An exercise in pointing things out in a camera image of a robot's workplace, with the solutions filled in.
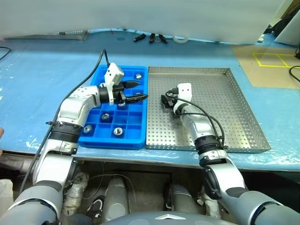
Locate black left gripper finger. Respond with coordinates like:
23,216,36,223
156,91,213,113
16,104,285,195
122,80,142,90
125,94,149,104

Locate long perforated steel tray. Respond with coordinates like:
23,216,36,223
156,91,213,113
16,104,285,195
4,30,90,41

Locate black and white shoe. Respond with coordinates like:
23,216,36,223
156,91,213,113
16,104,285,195
87,195,105,218

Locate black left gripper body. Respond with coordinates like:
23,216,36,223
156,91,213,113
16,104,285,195
113,84,127,105

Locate blue compartment tray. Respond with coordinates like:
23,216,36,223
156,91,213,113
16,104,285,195
78,65,149,150

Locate white backdrop sheet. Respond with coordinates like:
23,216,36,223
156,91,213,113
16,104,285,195
0,0,287,45

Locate dark background equipment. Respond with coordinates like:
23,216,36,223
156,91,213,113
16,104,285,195
267,11,300,42

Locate grey left robot leg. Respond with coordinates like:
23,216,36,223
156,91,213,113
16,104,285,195
104,176,130,221

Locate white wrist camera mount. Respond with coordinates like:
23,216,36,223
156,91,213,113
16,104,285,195
172,82,193,112
103,62,125,105

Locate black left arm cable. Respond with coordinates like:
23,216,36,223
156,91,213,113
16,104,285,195
18,48,111,193

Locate black loose cable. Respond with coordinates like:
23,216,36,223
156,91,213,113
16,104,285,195
0,46,12,62
289,46,300,83

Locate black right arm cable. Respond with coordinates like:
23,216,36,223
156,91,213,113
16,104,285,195
165,88,229,150

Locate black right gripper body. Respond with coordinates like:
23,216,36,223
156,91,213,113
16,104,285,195
161,92,177,110

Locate brown cardboard sheet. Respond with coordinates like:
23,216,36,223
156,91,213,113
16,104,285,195
230,44,300,90

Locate white wrapped table leg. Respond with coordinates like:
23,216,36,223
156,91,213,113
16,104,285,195
62,172,89,215
197,187,222,219

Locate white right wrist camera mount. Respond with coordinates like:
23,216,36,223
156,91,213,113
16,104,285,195
172,82,193,112

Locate blue plastic table cover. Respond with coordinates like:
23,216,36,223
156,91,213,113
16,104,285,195
0,28,300,172

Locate white plastic bag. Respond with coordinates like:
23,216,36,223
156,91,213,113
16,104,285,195
0,179,14,212

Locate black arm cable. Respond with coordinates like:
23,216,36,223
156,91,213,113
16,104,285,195
18,48,111,193
165,88,229,150

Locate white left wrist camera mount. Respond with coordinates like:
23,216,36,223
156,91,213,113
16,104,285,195
103,62,125,105

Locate grey robot torso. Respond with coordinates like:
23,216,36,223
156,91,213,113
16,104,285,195
100,210,226,225

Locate grey robot leg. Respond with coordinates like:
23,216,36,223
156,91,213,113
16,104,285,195
104,176,130,221
168,183,198,214

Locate grey right robot leg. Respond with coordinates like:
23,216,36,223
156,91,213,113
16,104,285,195
168,183,198,214

